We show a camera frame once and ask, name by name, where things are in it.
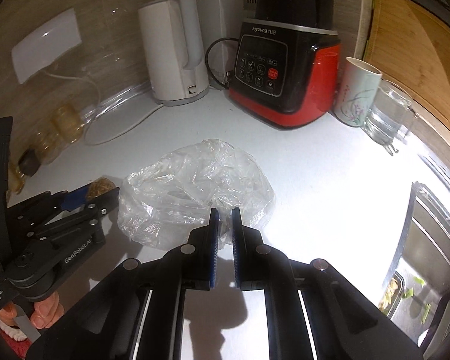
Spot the brown walnut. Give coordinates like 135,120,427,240
86,177,116,202

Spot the clear plastic bag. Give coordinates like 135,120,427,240
118,139,275,251

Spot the left hand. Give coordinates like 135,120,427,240
0,292,66,331

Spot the amber glass at edge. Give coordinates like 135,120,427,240
8,163,26,194

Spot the small dark round cup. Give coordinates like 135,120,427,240
18,148,41,177

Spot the clear amber glass jar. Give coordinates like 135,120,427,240
32,129,66,164

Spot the amber ribbed glass cup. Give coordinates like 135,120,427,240
52,103,83,144

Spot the red black blender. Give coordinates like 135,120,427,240
229,0,341,129

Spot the metal food scrap container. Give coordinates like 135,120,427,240
378,271,405,319

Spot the white floral ceramic cup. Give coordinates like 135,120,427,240
333,57,382,128

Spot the white electric kettle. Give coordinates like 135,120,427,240
138,0,209,107

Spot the clear glass mug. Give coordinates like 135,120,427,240
362,80,418,155

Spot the stainless steel sink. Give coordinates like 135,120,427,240
385,182,450,359

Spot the bamboo cutting board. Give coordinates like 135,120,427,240
364,0,450,131

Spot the white power cable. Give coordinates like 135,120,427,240
40,68,166,147

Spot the black blender cable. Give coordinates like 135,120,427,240
204,37,242,91

